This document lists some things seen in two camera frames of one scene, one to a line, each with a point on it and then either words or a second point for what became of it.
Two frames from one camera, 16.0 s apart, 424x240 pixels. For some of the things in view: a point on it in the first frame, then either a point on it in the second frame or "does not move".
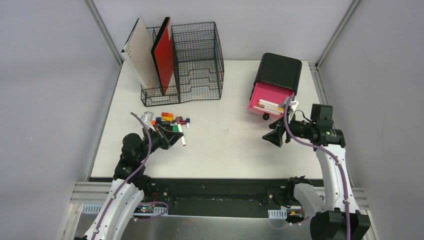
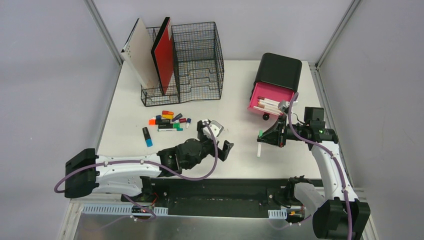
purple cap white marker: [270, 103] does not move
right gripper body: [300, 129] does not move
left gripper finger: [167, 126] → [227, 147]
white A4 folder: [137, 51] does not move
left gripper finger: [170, 138] → [201, 136]
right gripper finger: [278, 126] does not move
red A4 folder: [162, 53] does not move
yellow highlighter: [167, 118] does not move
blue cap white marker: [187, 122] does not move
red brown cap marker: [181, 132] → [269, 100]
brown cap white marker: [271, 108] does not move
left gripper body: [160, 136] → [215, 146]
